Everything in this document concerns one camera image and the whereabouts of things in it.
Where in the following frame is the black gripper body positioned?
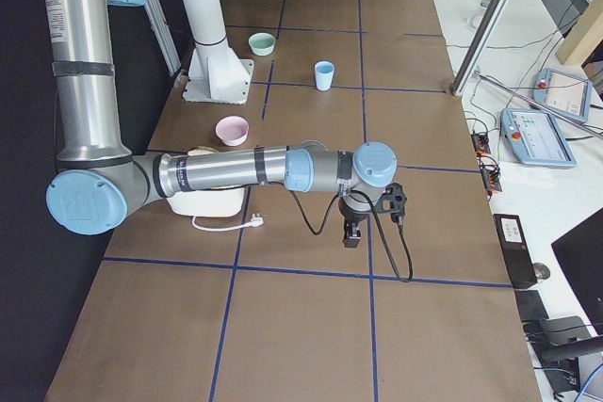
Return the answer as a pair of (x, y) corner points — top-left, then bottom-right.
(338, 198), (372, 231)

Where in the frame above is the light blue cup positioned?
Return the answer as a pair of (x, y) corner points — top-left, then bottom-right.
(314, 60), (335, 84)
(316, 79), (332, 91)

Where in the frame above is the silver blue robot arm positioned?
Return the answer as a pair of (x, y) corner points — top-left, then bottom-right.
(45, 0), (398, 247)

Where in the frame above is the cream toaster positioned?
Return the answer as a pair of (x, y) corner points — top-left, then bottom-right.
(167, 188), (245, 217)

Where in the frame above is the pink bowl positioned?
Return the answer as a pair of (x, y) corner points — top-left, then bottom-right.
(215, 116), (250, 147)

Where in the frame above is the black power box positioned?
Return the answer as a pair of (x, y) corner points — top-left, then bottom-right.
(493, 214), (537, 289)

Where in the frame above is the bread slice in toaster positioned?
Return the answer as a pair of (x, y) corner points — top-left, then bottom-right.
(187, 146), (218, 156)

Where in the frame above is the mint green bowl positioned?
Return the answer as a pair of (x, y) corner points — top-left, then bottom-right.
(248, 32), (276, 56)

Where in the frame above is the teach pendant near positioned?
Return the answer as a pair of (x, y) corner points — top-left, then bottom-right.
(500, 108), (577, 169)

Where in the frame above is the teach pendant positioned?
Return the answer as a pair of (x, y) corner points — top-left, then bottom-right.
(532, 68), (593, 123)
(500, 108), (577, 169)

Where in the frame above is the teach pendant far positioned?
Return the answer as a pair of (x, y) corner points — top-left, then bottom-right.
(532, 68), (593, 123)

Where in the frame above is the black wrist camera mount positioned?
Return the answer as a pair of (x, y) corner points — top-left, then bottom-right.
(376, 183), (407, 225)

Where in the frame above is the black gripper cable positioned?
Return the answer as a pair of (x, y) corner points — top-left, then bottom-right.
(291, 189), (416, 284)

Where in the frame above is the white toaster power cable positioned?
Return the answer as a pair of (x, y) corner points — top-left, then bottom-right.
(190, 212), (266, 233)

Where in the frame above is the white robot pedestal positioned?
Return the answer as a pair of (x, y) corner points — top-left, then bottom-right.
(183, 0), (254, 105)

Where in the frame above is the aluminium frame post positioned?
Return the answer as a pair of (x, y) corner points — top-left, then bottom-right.
(450, 0), (510, 96)

